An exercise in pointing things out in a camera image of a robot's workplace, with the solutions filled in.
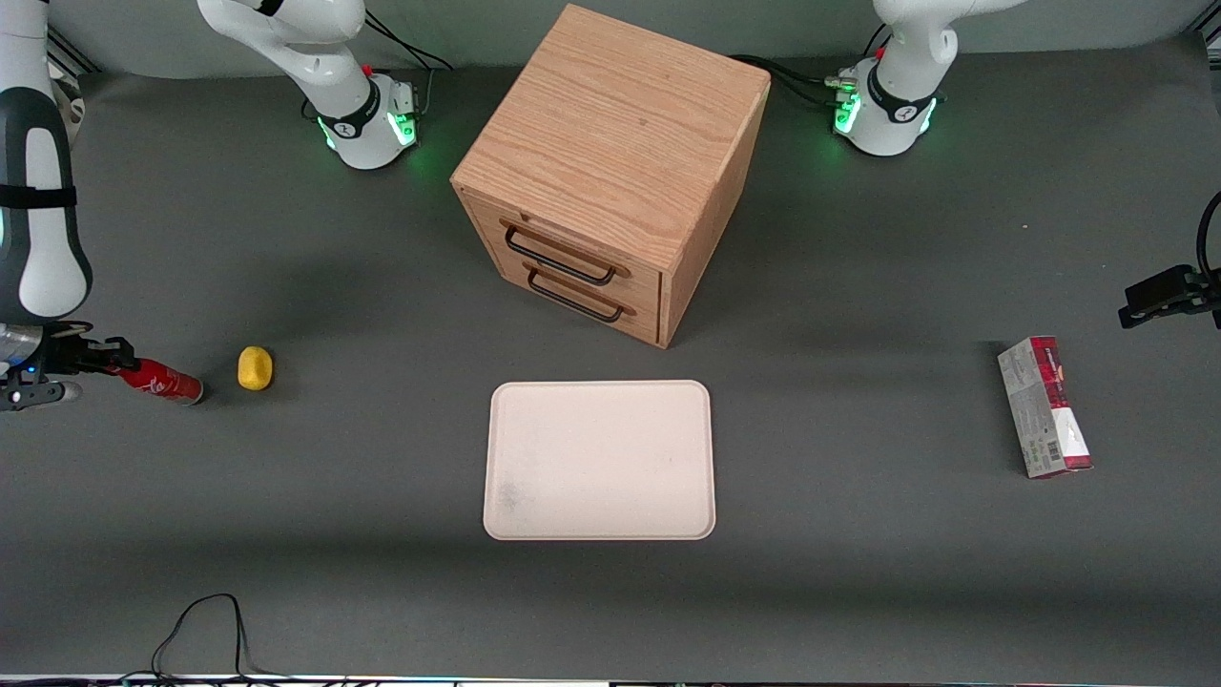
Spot beige background object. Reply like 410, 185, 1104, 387
52, 76, 89, 144

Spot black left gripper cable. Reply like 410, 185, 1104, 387
1196, 191, 1221, 280

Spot oak wooden drawer cabinet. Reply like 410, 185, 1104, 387
450, 3, 772, 350

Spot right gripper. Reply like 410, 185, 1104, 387
0, 322, 139, 382

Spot black drawer handle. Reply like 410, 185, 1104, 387
503, 224, 619, 287
526, 267, 627, 323

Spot black arm base cables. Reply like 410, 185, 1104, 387
730, 54, 859, 112
362, 10, 455, 120

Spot black left arm base cables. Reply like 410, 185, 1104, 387
730, 54, 859, 112

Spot black right arm base cables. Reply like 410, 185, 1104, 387
362, 10, 455, 120

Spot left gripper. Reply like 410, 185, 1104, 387
1118, 265, 1221, 331

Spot beige rectangular tray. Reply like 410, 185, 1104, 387
483, 380, 716, 542

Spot yellow lemon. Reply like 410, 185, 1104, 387
238, 345, 275, 392

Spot red coke bottle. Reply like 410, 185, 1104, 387
118, 357, 205, 406

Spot grey and red carton box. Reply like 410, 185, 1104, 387
997, 335, 1094, 480

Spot black lower drawer handle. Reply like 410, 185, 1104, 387
526, 267, 627, 323

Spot black looped table cable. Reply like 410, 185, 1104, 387
151, 593, 279, 681

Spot black upper drawer handle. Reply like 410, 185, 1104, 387
503, 224, 619, 287

